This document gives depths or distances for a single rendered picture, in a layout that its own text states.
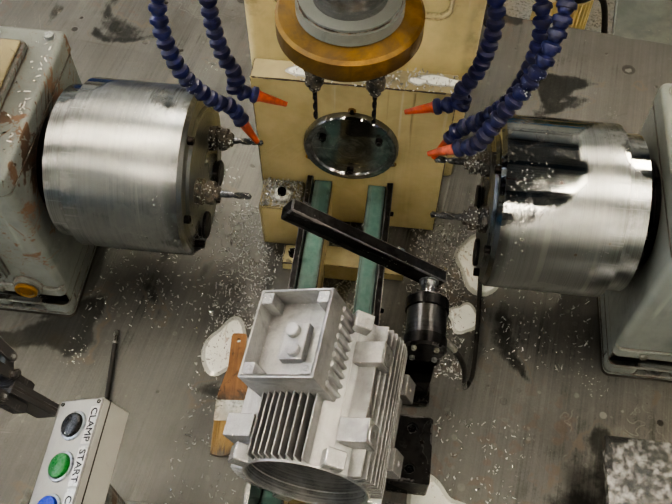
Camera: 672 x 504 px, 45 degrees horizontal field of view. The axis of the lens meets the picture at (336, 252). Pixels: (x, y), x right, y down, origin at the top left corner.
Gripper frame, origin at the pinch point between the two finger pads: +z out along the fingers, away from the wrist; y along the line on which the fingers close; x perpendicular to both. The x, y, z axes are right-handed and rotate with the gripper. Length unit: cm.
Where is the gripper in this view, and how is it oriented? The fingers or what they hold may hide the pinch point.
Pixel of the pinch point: (26, 399)
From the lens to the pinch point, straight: 99.1
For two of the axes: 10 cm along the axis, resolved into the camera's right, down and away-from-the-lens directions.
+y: 1.2, -8.4, 5.3
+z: 4.5, 5.2, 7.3
